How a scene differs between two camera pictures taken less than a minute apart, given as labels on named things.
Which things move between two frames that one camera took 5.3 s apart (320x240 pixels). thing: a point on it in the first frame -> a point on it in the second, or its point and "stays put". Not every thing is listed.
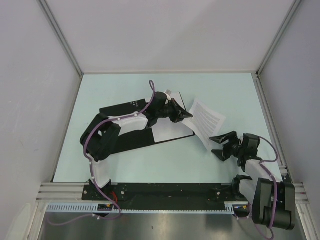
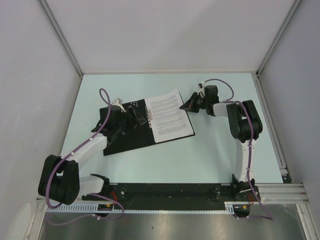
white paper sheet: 166,129 stays put
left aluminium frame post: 47,10 stays put
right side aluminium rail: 281,158 stays put
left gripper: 183,114 -> 132,121
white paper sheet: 205,122 -> 170,119
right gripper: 223,154 -> 190,104
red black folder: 136,139 stays put
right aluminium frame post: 266,58 stays put
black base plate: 199,194 stays put
